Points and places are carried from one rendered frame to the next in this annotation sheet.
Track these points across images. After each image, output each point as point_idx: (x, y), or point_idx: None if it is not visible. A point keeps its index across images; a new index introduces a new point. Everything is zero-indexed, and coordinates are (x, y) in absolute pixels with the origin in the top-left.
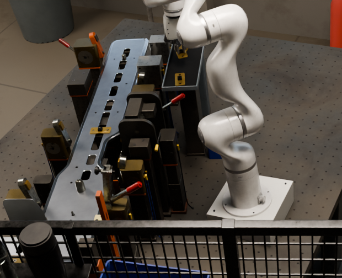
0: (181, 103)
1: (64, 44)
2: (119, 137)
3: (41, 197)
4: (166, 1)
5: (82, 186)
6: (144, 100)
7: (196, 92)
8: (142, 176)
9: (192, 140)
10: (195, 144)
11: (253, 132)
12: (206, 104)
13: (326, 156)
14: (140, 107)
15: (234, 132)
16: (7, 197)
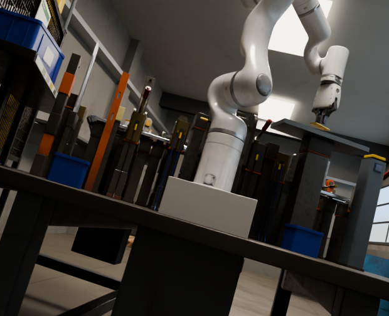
0: (294, 175)
1: None
2: None
3: (159, 164)
4: (306, 45)
5: (160, 134)
6: (250, 121)
7: (309, 167)
8: (176, 126)
9: (284, 224)
10: (284, 231)
11: (238, 85)
12: (351, 247)
13: (365, 274)
14: None
15: (224, 79)
16: None
